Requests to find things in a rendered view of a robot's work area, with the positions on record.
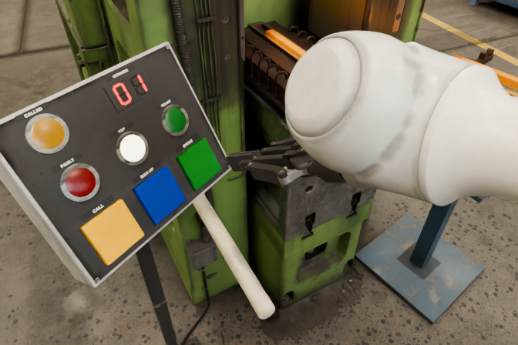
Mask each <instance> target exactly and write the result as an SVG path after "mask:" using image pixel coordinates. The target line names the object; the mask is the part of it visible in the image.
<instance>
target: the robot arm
mask: <svg viewBox="0 0 518 345"><path fill-rule="evenodd" d="M285 118H286V122H287V124H288V128H289V129H290V131H291V134H292V135H293V138H290V139H283V140H280V141H276V142H272V143H271V144H270V146H271V147H267V148H263V149H262V150H261V151H260V150H252V151H243V152H232V153H231V154H230V155H228V156H227V157H226V158H227V161H228V162H229V164H230V167H231V168H232V170H233V171H234V172H236V171H250V172H251V175H252V176H253V178H254V179H257V180H261V181H265V182H268V183H274V184H278V185H281V186H282V187H283V188H284V189H290V188H291V187H292V182H293V180H294V179H297V178H298V177H299V176H300V177H301V178H308V177H311V176H317V177H319V178H320V179H323V180H324V181H325V182H327V183H348V184H349V185H350V186H353V187H355V188H358V189H381V190H385V191H388V192H391V193H397V194H399V195H403V196H407V197H411V198H413V199H418V200H422V201H424V202H427V203H432V204H435V205H437V206H446V205H448V204H450V203H452V202H454V201H455V200H457V199H460V198H462V197H464V196H498V197H502V198H506V199H511V200H515V201H518V97H516V96H510V95H509V94H508V93H507V92H506V91H505V90H504V88H503V87H502V86H501V84H500V81H499V80H498V77H497V75H496V73H495V72H494V71H493V70H492V69H491V68H490V67H487V66H483V65H477V64H475V63H471V62H467V61H465V60H462V59H458V58H456V57H453V56H451V55H447V54H444V53H441V52H438V51H436V50H433V49H430V48H427V47H425V46H423V45H420V44H418V43H416V42H408V43H404V42H401V41H399V40H398V39H395V38H394V37H392V36H390V35H386V34H383V33H379V32H369V31H347V32H338V33H334V34H331V35H328V36H326V37H324V38H322V39H321V40H319V41H318V42H316V43H315V44H314V45H313V46H312V47H311V48H310V49H309V50H307V51H306V53H305V54H303V56H302V57H300V59H299V60H298V62H297V63H296V65H295V66H294V68H293V70H292V72H291V74H290V76H289V79H288V83H287V86H286V90H285Z"/></svg>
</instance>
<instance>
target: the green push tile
mask: <svg viewBox="0 0 518 345"><path fill-rule="evenodd" d="M175 158H176V160H177V162H178V163H179V165H180V167H181V169H182V170H183V173H184V174H185V176H186V178H187V179H188V181H189V183H190V185H191V186H192V188H193V191H197V190H198V189H199V188H200V187H201V186H203V185H204V184H205V183H206V182H207V181H209V180H210V179H211V178H212V177H213V176H215V175H216V174H217V173H218V172H220V171H221V167H220V165H219V163H218V161H217V159H216V157H215V155H214V153H213V151H212V150H211V148H210V146H209V144H208V142H207V140H206V139H205V138H201V139H199V140H198V141H197V142H195V143H194V144H193V145H192V146H190V147H189V148H188V149H186V150H185V151H183V152H182V153H181V154H179V155H178V156H177V157H175Z"/></svg>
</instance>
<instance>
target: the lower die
mask: <svg viewBox="0 0 518 345"><path fill-rule="evenodd" d="M259 24H264V25H266V26H267V27H268V28H269V29H274V30H275V31H277V32H279V33H280V34H282V35H283V36H284V37H285V38H287V39H289V40H290V41H292V42H293V43H294V44H296V45H298V46H299V47H300V48H302V49H304V50H305V51H307V50H309V49H310V48H311V47H312V45H311V44H310V43H308V42H307V43H304V39H302V38H300V37H299V36H298V38H296V36H297V35H295V34H294V33H293V32H291V33H289V32H288V31H289V30H288V29H286V28H285V27H284V26H282V25H280V24H278V23H277V22H276V21H272V22H265V23H264V22H255V23H251V24H248V27H246V28H244V39H245V40H246V41H247V44H248V45H252V46H253V47H254V51H260V52H261V53H262V58H263V57H268V58H269V59H270V61H271V64H277V65H278V68H279V71H278V72H276V67H275V66H272V67H270V68H269V71H268V87H269V90H270V92H271V93H272V94H273V95H274V79H275V76H276V75H277V74H278V73H279V72H280V71H286V73H287V74H288V79H289V76H290V74H291V72H292V70H293V68H294V66H295V65H296V63H297V62H298V60H299V58H298V57H297V56H296V55H294V54H293V53H291V52H289V51H288V50H287V49H286V48H284V47H283V46H282V45H280V44H278V43H277V42H276V41H275V40H273V39H272V38H270V37H269V36H267V35H266V34H264V33H263V32H262V31H260V30H259V29H258V28H256V27H254V25H259ZM251 54H252V48H251V47H248V48H246V50H245V67H246V70H247V71H248V72H249V73H251V63H250V57H251ZM259 60H260V54H259V53H255V54H254V55H253V57H252V66H253V77H255V79H256V80H258V62H259ZM267 67H268V61H267V60H266V59H264V60H262V61H261V84H262V85H263V86H264V87H266V70H267ZM288 79H287V80H285V74H284V73H281V74H280V75H279V76H278V78H277V97H278V99H279V100H280V101H281V102H283V103H284V104H285V90H286V86H287V83H288Z"/></svg>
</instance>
